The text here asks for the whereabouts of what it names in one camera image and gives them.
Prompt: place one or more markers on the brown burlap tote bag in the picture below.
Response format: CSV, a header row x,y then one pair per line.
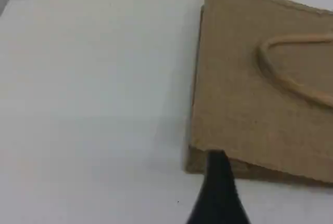
x,y
234,78

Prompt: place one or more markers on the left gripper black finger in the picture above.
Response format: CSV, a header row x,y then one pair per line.
x,y
218,198

